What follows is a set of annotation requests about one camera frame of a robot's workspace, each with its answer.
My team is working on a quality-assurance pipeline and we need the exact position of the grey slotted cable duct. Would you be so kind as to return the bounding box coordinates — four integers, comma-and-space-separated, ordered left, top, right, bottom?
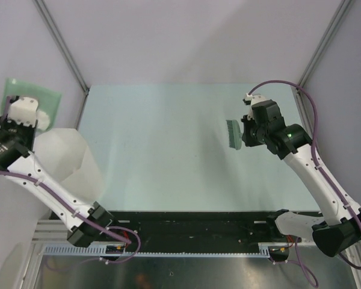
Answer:
42, 243, 273, 258

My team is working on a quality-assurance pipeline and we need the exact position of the crumpled white paper scrap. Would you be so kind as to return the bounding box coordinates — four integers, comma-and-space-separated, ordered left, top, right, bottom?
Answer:
36, 110, 51, 131

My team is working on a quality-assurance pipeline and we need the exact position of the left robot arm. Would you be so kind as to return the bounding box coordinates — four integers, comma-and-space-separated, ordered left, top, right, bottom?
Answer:
0, 108, 125, 247

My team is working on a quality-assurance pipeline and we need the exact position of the green plastic dustpan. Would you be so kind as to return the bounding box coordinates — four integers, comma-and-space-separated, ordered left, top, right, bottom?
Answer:
2, 78, 62, 131

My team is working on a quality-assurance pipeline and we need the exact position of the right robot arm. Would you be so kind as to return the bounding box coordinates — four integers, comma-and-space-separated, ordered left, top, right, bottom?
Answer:
241, 95, 361, 257

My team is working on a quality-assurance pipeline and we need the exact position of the aluminium frame rail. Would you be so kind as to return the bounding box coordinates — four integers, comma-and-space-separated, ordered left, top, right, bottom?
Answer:
32, 220, 68, 242

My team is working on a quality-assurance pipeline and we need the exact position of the green hand brush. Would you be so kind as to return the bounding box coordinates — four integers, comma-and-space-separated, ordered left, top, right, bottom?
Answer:
226, 120, 242, 151

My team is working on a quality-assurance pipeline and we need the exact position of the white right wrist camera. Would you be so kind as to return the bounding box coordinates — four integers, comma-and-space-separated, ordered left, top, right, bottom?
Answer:
243, 94, 267, 120

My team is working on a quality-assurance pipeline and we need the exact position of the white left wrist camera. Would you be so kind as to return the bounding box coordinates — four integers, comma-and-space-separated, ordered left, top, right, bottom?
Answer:
7, 96, 39, 128

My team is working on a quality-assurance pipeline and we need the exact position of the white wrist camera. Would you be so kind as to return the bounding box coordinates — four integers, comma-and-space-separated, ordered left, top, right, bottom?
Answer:
7, 96, 39, 128
243, 94, 267, 120

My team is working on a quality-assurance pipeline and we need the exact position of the white plastic bin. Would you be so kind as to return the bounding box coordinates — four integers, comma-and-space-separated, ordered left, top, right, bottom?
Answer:
34, 128, 105, 204

